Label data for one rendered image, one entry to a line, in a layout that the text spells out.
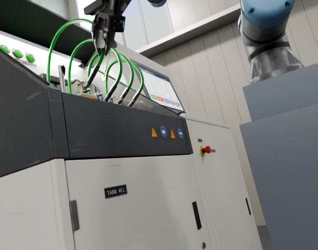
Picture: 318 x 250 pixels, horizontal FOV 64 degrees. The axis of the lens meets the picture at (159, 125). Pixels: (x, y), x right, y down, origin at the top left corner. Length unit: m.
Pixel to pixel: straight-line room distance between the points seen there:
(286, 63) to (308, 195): 0.33
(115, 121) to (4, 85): 0.30
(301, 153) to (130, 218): 0.45
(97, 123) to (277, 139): 0.45
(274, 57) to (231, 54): 2.75
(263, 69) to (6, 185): 0.72
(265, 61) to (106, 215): 0.57
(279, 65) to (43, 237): 0.69
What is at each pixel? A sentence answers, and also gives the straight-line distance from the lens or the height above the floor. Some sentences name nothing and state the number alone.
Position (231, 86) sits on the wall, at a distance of 3.39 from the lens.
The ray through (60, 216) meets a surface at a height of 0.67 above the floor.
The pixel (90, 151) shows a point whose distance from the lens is 0.65.
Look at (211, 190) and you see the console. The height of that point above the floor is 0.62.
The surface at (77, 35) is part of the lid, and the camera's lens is 1.51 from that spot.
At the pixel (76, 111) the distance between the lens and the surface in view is 0.65.
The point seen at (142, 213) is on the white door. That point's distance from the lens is 0.77.
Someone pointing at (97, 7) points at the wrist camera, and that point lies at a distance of 0.99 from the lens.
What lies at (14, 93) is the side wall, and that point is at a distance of 0.74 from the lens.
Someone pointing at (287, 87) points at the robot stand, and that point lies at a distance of 0.72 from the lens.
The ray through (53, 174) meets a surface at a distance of 0.59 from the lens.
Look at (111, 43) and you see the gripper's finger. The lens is 1.00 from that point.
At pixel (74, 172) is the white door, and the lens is 0.61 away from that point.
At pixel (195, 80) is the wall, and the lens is 3.53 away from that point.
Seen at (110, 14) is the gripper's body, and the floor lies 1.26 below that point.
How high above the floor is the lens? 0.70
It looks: 12 degrees up
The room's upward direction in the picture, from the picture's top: 12 degrees counter-clockwise
